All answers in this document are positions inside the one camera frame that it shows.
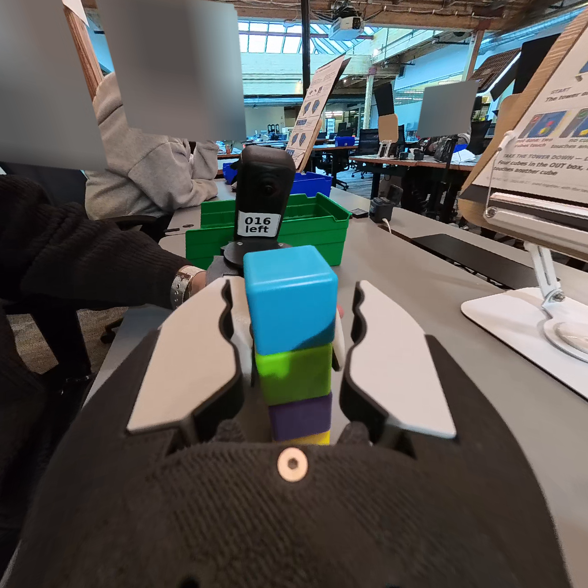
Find dark desk cable flap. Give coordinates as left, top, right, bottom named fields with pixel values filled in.
left=410, top=233, right=539, bottom=291

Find person's left forearm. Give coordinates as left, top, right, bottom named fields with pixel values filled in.
left=0, top=176, right=199, bottom=313

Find lime green cube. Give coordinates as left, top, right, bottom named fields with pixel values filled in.
left=254, top=342, right=334, bottom=407

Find yellow cube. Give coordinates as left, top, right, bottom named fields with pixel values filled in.
left=284, top=430, right=332, bottom=447

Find silver wristwatch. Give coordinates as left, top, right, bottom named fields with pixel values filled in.
left=169, top=265, right=206, bottom=309

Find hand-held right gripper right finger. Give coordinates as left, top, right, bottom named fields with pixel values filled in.
left=339, top=279, right=458, bottom=450

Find wooden table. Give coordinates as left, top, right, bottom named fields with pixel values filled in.
left=349, top=154, right=478, bottom=221

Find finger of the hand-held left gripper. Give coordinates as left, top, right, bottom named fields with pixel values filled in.
left=227, top=287, right=255, bottom=385
left=332, top=315, right=347, bottom=373

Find blue cube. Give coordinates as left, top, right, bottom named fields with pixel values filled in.
left=243, top=245, right=340, bottom=357

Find green plastic bin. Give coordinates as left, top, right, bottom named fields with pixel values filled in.
left=185, top=192, right=351, bottom=273

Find person's black clothing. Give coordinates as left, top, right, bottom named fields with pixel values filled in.
left=0, top=299, right=95, bottom=566

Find purple cube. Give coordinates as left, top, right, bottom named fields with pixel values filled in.
left=267, top=393, right=333, bottom=443

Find white ceiling projector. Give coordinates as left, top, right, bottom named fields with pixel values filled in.
left=328, top=15, right=365, bottom=42

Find black pillar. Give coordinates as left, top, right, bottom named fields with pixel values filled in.
left=301, top=0, right=312, bottom=99

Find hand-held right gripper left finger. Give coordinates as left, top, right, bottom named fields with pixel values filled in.
left=125, top=277, right=245, bottom=445

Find black electronic device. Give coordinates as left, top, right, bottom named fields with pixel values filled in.
left=369, top=196, right=396, bottom=224

